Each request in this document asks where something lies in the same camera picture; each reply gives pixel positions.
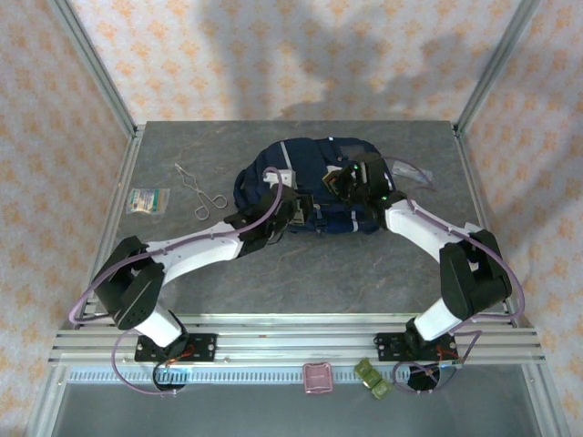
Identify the aluminium table side rail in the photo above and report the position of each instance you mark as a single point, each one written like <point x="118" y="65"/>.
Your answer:
<point x="478" y="191"/>
<point x="114" y="205"/>

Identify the clear plastic blue pack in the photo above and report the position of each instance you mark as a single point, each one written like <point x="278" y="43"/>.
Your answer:
<point x="412" y="169"/>

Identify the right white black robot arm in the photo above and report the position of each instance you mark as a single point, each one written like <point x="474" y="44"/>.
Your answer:
<point x="423" y="227"/>

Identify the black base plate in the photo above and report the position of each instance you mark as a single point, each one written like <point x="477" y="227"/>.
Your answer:
<point x="387" y="346"/>
<point x="202" y="346"/>

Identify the aluminium frame post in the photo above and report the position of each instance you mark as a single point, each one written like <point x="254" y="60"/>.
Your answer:
<point x="494" y="73"/>
<point x="95" y="73"/>

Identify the small green plastic box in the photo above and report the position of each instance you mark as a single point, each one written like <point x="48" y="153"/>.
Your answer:
<point x="372" y="378"/>
<point x="363" y="367"/>

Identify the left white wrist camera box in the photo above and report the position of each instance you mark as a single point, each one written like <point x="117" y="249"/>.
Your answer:
<point x="281" y="178"/>

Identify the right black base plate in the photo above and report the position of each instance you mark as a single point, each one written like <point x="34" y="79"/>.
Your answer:
<point x="387" y="346"/>

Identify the navy blue backpack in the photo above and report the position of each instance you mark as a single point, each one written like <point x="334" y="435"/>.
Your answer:
<point x="319" y="155"/>

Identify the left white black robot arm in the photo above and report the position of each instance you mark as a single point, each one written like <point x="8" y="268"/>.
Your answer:
<point x="200" y="252"/>

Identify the green white sachet packet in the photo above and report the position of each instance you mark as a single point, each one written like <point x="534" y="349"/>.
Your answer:
<point x="146" y="200"/>

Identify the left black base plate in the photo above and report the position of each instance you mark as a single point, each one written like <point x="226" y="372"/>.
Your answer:
<point x="202" y="346"/>

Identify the pink square plastic box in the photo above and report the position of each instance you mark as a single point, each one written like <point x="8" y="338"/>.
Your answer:
<point x="318" y="379"/>

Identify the aluminium front rail frame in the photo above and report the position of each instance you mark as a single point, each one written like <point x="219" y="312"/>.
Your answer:
<point x="291" y="339"/>

